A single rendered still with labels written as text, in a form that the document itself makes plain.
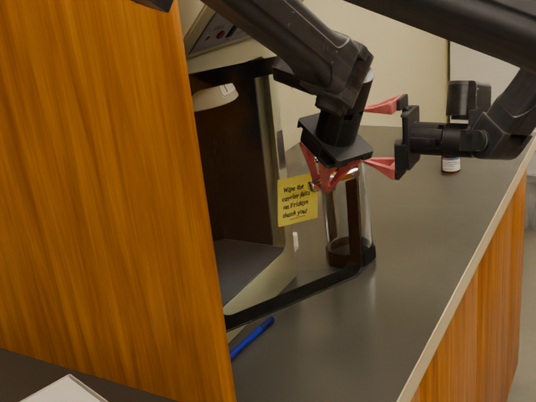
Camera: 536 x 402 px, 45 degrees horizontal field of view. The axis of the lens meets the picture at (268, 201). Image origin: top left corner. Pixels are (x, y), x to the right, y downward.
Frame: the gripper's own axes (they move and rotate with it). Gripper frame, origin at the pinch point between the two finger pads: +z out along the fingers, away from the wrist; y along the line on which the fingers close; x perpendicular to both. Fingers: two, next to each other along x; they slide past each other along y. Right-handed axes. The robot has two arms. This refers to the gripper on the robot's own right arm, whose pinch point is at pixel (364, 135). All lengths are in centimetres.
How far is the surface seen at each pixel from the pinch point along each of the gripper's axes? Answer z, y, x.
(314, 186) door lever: -2.5, 0.7, 26.9
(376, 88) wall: 56, -30, -153
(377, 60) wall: 56, -19, -157
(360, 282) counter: -1.0, -25.9, 8.8
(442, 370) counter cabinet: -15.3, -44.6, 5.0
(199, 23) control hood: 4.8, 26.4, 39.9
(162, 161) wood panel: 7, 12, 49
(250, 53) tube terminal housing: 12.1, 18.2, 16.7
